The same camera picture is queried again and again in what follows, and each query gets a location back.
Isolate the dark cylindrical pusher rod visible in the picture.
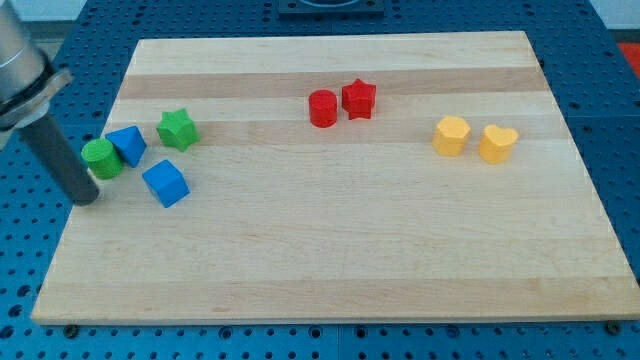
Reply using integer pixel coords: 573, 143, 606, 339
18, 113, 99, 206

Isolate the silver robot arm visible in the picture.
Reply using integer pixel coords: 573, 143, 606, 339
1, 1, 73, 149

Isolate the blue cube block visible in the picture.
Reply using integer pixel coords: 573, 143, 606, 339
142, 160, 190, 208

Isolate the blue triangle block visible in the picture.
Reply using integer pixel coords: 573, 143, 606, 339
105, 126, 147, 168

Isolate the wooden board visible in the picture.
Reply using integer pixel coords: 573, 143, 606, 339
32, 31, 639, 326

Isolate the red cylinder block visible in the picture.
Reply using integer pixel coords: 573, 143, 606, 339
308, 89, 337, 128

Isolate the red star block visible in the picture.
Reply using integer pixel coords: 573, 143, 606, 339
341, 78, 377, 120

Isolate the yellow hexagon block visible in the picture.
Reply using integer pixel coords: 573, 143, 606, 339
432, 116, 471, 157

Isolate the green star block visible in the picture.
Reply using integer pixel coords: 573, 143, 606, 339
156, 108, 200, 152

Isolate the yellow heart block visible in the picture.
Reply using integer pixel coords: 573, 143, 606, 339
478, 124, 519, 164

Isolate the green cylinder block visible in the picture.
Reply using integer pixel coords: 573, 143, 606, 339
81, 138, 123, 180

